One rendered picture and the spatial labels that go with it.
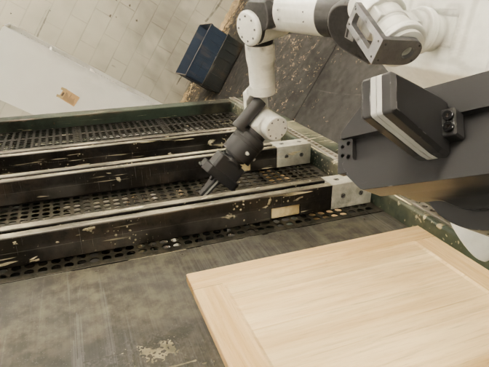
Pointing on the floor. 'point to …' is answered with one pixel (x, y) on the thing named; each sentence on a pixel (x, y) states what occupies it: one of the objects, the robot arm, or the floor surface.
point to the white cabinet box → (56, 79)
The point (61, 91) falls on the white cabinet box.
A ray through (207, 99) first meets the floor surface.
